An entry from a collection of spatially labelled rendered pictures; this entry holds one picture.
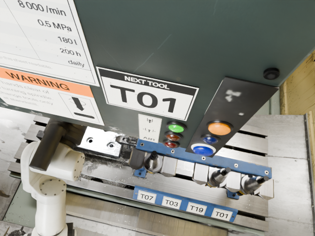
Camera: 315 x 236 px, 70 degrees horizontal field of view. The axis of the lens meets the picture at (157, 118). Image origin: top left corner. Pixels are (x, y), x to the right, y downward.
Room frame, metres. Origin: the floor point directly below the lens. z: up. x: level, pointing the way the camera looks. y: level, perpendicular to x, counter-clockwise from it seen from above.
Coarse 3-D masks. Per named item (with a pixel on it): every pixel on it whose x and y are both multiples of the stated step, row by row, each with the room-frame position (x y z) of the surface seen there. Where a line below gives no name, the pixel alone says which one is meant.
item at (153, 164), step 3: (150, 156) 0.20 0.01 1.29; (147, 159) 0.20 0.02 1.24; (150, 159) 0.19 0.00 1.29; (153, 159) 0.19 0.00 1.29; (156, 159) 0.19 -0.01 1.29; (147, 162) 0.19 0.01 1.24; (150, 162) 0.19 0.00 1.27; (153, 162) 0.19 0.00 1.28; (156, 162) 0.19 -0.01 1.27; (159, 162) 0.20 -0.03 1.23; (147, 165) 0.19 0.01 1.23; (150, 165) 0.18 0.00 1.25; (153, 165) 0.18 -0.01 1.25; (156, 165) 0.19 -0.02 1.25; (150, 168) 0.18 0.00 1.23; (153, 168) 0.18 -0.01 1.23
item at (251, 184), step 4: (248, 180) 0.17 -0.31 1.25; (252, 180) 0.17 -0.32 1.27; (256, 180) 0.17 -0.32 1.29; (248, 184) 0.16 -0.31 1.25; (252, 184) 0.16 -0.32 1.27; (256, 184) 0.16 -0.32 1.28; (260, 184) 0.16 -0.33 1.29; (248, 188) 0.15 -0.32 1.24; (252, 188) 0.15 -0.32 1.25; (256, 188) 0.15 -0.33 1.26
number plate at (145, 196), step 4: (140, 192) 0.14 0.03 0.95; (144, 192) 0.14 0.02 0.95; (148, 192) 0.14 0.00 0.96; (140, 196) 0.12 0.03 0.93; (144, 196) 0.12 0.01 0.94; (148, 196) 0.13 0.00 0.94; (152, 196) 0.13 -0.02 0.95; (144, 200) 0.11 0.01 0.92; (148, 200) 0.11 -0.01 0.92; (152, 200) 0.11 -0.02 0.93
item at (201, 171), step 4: (196, 164) 0.21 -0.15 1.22; (200, 164) 0.22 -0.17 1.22; (204, 164) 0.22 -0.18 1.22; (196, 168) 0.20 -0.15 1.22; (200, 168) 0.20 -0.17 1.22; (204, 168) 0.20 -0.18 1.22; (208, 168) 0.21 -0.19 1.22; (196, 172) 0.19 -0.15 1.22; (200, 172) 0.19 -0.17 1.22; (204, 172) 0.19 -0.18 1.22; (208, 172) 0.19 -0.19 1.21; (192, 176) 0.17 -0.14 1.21; (196, 176) 0.17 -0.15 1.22; (200, 176) 0.18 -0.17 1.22; (204, 176) 0.18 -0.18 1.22; (196, 180) 0.16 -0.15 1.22; (200, 180) 0.16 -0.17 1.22; (204, 180) 0.16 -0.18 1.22; (200, 184) 0.15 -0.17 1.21
